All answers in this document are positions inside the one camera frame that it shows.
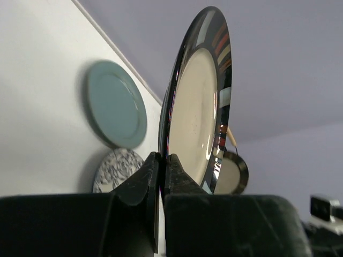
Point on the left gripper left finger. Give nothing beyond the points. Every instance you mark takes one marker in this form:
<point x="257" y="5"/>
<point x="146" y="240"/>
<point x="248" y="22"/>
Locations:
<point x="123" y="222"/>

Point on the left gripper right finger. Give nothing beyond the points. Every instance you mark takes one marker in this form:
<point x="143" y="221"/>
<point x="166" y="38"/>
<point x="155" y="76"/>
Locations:
<point x="200" y="224"/>

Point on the large black striped plate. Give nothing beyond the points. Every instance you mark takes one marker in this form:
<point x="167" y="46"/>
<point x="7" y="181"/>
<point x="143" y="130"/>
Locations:
<point x="233" y="175"/>

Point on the small black striped plate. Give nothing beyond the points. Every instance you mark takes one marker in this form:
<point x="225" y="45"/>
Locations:
<point x="195" y="111"/>

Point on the blue floral plate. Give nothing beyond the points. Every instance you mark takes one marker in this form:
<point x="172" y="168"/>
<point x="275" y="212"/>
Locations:
<point x="115" y="168"/>

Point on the teal plate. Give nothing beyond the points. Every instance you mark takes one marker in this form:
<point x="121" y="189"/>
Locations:
<point x="116" y="104"/>

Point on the black wire dish rack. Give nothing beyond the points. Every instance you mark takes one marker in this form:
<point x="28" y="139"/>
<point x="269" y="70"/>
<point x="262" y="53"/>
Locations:
<point x="232" y="139"/>

